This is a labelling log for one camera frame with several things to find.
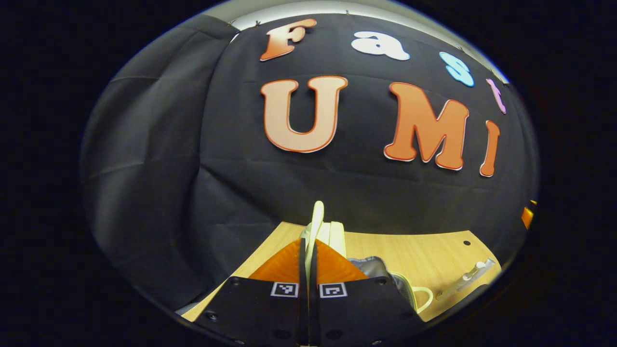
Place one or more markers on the white pump bottle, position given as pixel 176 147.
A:
pixel 465 279

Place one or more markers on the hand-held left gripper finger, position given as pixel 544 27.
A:
pixel 302 289
pixel 313 299

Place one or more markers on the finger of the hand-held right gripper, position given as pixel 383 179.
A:
pixel 529 216

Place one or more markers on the pale yellow small suitcase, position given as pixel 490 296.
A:
pixel 337 241

